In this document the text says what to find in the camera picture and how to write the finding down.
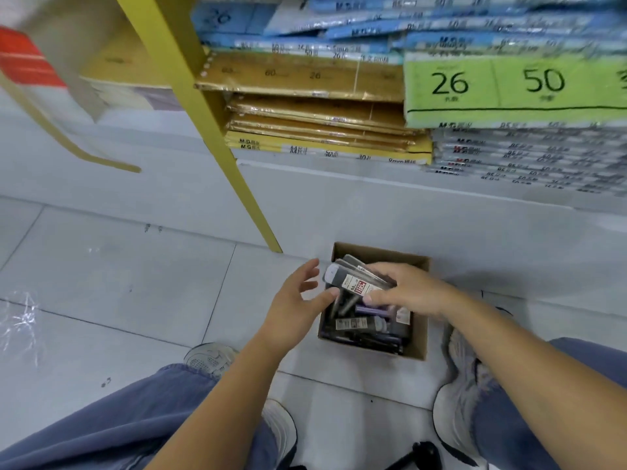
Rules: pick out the person's right hand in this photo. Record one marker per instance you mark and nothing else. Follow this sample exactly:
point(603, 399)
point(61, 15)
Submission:
point(421, 293)

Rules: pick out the yellow notebook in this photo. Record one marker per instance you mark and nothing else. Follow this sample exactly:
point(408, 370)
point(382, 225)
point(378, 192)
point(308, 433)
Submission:
point(122, 58)

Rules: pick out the stack of blue paper packs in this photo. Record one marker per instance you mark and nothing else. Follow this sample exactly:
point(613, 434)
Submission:
point(343, 24)

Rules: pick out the person's right forearm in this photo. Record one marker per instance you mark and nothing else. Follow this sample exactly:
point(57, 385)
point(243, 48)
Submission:
point(539, 381)

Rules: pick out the large crumpled clear plastic wrap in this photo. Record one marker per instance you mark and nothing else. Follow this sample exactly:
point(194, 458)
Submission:
point(19, 327)

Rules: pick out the white grey sneaker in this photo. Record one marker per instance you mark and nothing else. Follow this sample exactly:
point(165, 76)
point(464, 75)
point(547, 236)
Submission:
point(455, 401)
point(210, 359)

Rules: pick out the person's left forearm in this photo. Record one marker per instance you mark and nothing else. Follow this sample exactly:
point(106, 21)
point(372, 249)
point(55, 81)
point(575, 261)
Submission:
point(220, 411)

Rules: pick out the blue jeans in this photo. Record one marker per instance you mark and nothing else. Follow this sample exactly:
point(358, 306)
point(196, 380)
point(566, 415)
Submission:
point(98, 425)

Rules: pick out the person's left hand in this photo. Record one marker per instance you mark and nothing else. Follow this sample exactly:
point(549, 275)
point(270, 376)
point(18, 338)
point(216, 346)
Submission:
point(289, 318)

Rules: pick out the yellow shelf post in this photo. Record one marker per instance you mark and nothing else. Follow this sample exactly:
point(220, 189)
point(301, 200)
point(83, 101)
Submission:
point(220, 141)

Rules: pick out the pile of lead refill cases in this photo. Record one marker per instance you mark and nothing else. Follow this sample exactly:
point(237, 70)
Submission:
point(367, 323)

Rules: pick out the small crumpled clear plastic wrap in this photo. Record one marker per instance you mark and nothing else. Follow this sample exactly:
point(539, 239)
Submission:
point(93, 249)

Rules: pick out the small brown cardboard box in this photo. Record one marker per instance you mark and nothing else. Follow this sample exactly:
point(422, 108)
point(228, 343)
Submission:
point(419, 337)

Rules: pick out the stack of gold paper packs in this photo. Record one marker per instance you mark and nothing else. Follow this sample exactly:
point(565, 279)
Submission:
point(294, 78)

